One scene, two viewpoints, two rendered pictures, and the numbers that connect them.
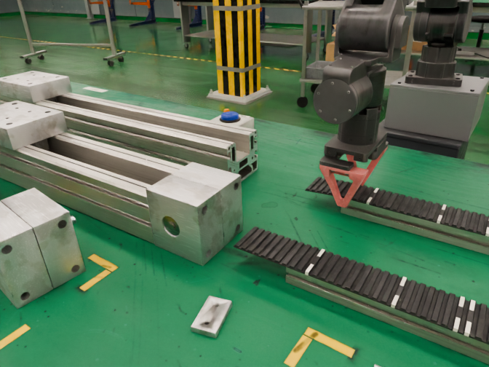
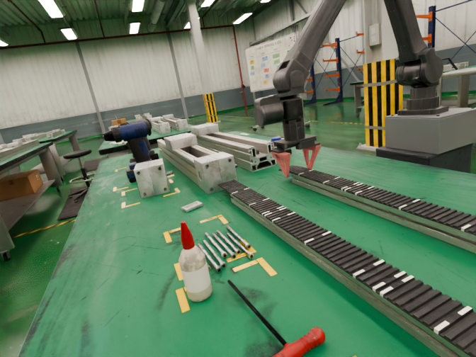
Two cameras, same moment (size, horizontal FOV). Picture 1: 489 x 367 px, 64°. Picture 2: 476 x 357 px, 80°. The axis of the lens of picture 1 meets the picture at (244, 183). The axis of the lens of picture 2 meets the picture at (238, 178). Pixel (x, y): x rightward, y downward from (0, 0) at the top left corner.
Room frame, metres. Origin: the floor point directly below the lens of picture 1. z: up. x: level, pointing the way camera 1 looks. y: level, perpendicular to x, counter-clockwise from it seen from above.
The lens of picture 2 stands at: (-0.18, -0.47, 1.05)
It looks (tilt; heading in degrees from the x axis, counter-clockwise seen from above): 17 degrees down; 35
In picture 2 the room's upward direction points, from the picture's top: 10 degrees counter-clockwise
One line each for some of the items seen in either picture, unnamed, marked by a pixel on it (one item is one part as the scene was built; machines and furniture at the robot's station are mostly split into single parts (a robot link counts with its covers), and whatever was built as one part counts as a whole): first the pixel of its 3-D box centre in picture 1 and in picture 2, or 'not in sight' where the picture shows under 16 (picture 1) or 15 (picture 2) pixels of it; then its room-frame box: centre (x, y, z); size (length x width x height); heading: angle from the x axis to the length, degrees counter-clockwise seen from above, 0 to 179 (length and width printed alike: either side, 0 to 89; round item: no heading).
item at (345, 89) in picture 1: (356, 67); (277, 98); (0.52, -0.15, 1.02); 0.12 x 0.09 x 0.12; 143
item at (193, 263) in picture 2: not in sight; (192, 259); (0.07, -0.20, 0.84); 0.04 x 0.04 x 0.12
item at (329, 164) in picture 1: (347, 175); (289, 159); (0.53, -0.16, 0.85); 0.07 x 0.07 x 0.09; 56
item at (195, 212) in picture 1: (202, 207); (219, 171); (0.49, 0.06, 0.83); 0.12 x 0.09 x 0.10; 146
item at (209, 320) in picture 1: (212, 315); (192, 206); (0.33, 0.04, 0.78); 0.05 x 0.03 x 0.01; 160
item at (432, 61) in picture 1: (436, 64); (422, 100); (0.93, -0.46, 0.93); 0.12 x 0.09 x 0.08; 63
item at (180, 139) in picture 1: (101, 124); (222, 144); (0.89, 0.33, 0.82); 0.80 x 0.10 x 0.09; 56
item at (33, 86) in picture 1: (34, 90); (204, 131); (1.03, 0.54, 0.87); 0.16 x 0.11 x 0.07; 56
